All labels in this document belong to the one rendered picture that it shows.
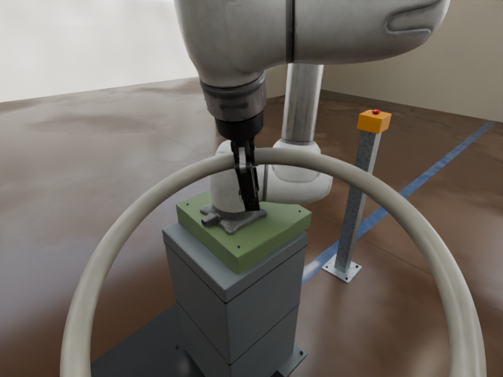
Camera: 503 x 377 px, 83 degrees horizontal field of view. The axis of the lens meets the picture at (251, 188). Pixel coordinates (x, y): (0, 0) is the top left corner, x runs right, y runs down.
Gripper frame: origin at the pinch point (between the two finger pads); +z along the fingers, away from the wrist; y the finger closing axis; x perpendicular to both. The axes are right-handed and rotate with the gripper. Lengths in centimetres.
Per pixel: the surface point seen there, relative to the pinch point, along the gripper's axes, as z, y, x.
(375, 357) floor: 128, 13, 51
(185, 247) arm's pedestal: 42, -10, -27
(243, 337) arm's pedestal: 68, 13, -10
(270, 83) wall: 300, -536, 20
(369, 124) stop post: 51, -78, 55
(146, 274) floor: 134, -42, -84
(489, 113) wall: 298, -371, 390
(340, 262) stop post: 141, -45, 47
